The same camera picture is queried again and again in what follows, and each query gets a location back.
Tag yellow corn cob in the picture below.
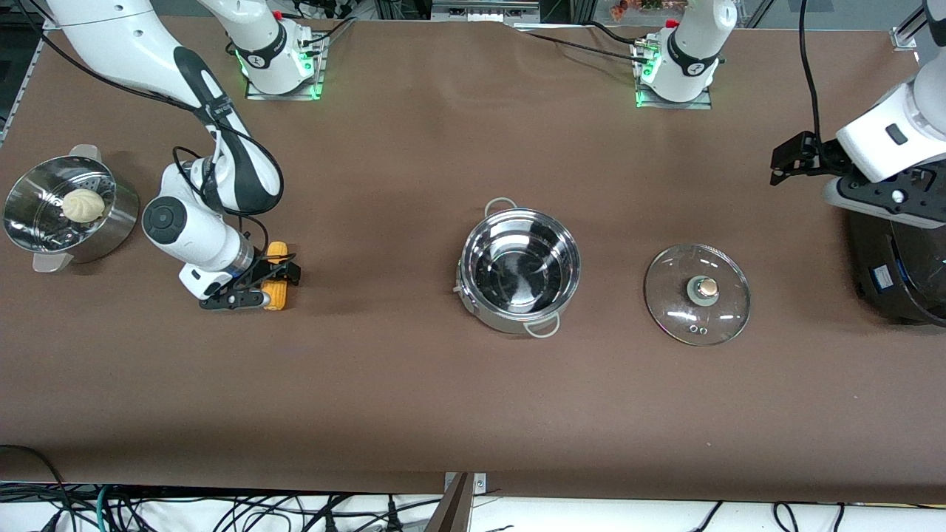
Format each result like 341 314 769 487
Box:
265 242 290 312

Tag glass pot lid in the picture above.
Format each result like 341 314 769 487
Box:
643 244 752 347

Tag steel steamer pot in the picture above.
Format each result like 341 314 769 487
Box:
3 144 140 273

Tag black rice cooker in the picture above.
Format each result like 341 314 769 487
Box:
846 211 946 327

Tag brown table mat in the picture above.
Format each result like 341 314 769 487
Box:
0 13 946 503

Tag white steamed bun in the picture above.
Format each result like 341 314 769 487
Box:
61 188 106 224

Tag dark stand leg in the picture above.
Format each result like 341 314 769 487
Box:
423 473 474 532

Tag grey power strip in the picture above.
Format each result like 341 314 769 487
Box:
431 0 542 23

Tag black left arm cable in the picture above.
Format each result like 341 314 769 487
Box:
800 0 825 160

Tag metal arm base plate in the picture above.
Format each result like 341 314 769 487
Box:
634 44 714 110
245 33 327 101

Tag aluminium frame profile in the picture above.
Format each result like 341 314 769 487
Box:
891 0 946 51

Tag steel pot with handles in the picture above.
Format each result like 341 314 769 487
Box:
453 197 582 339

